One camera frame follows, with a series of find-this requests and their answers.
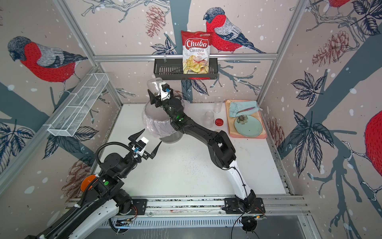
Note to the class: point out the black wall basket shelf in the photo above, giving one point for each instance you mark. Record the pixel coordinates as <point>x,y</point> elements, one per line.
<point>172,69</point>

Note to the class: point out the red jar lid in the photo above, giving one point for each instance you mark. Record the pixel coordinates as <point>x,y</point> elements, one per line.
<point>219,122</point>

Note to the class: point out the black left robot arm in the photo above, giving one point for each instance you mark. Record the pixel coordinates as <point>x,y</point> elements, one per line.
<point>102,187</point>

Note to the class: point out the Chuba cassava chips bag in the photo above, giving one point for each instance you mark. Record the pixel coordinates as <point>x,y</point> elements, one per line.
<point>196,52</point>

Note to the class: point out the teal cloth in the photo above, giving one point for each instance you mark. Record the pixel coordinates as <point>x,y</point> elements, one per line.
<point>237,109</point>

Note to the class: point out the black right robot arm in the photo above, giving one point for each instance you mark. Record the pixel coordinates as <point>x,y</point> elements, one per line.
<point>221,149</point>

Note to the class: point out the jar with red lid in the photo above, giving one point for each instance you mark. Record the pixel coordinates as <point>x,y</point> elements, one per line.
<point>209,119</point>

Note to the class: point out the light green floral plate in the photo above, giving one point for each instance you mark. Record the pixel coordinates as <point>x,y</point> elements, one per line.
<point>248,126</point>

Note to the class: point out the pink tray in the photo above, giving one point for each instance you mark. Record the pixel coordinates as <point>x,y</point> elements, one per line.
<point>230,122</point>

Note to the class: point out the clear plastic mung bean jar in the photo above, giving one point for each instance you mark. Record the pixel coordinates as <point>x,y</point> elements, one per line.
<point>218,102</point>

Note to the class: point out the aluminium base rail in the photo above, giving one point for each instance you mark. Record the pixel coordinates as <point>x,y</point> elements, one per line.
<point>211,206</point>

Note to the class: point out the jar with beige lid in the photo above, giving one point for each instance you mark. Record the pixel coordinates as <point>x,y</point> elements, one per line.
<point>154,86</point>

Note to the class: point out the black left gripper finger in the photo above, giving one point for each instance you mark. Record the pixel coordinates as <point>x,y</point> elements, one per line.
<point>135,137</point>
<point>154,152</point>

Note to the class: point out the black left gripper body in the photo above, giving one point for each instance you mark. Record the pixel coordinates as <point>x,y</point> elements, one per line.
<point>138,159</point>

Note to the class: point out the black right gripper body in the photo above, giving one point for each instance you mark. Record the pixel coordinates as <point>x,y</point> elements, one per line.
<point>167,105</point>

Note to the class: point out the metal mesh trash bin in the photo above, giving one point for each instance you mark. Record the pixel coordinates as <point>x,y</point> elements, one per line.
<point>171,137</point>

